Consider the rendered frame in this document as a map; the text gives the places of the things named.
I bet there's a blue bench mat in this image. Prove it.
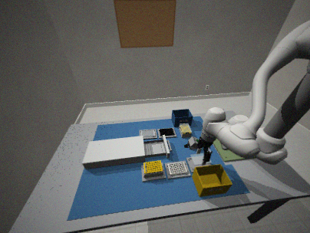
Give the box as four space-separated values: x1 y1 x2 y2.
67 116 250 221

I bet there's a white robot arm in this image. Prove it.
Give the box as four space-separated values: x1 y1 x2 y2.
201 21 310 165

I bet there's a black assay plate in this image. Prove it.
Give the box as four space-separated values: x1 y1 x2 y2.
160 128 174 136

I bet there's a yellow bin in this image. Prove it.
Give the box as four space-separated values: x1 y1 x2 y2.
192 164 232 197

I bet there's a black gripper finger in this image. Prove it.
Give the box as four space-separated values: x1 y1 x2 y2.
201 145 213 166
196 136 203 154

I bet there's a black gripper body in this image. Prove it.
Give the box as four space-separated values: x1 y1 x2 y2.
201 137 213 149

